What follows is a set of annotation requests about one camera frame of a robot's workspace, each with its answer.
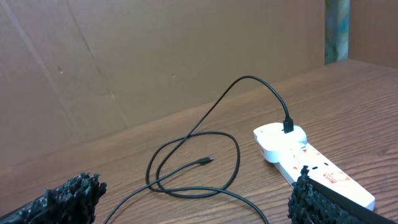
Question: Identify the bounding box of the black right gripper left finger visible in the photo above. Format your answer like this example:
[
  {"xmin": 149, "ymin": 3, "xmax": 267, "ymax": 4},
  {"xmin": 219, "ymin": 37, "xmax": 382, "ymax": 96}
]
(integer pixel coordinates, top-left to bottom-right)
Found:
[{"xmin": 1, "ymin": 172, "xmax": 107, "ymax": 224}]

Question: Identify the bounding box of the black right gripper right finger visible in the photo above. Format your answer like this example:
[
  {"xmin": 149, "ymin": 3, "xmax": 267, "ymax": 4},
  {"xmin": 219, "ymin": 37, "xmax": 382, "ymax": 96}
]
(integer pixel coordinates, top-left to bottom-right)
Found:
[{"xmin": 288, "ymin": 166, "xmax": 395, "ymax": 224}]

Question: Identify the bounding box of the white charger adapter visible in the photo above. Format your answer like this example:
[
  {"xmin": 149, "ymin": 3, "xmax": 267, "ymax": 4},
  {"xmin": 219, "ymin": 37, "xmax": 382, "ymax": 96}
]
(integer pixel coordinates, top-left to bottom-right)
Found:
[{"xmin": 253, "ymin": 123, "xmax": 308, "ymax": 164}]

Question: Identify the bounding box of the white power strip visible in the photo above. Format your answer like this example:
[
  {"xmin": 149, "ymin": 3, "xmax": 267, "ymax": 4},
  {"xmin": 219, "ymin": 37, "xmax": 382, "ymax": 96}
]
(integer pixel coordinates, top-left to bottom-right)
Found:
[{"xmin": 272, "ymin": 143, "xmax": 376, "ymax": 211}]

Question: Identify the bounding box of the cardboard back panel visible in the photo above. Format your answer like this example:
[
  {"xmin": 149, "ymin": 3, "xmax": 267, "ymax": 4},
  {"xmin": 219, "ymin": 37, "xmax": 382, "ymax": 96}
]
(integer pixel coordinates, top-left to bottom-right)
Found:
[{"xmin": 0, "ymin": 0, "xmax": 398, "ymax": 162}]

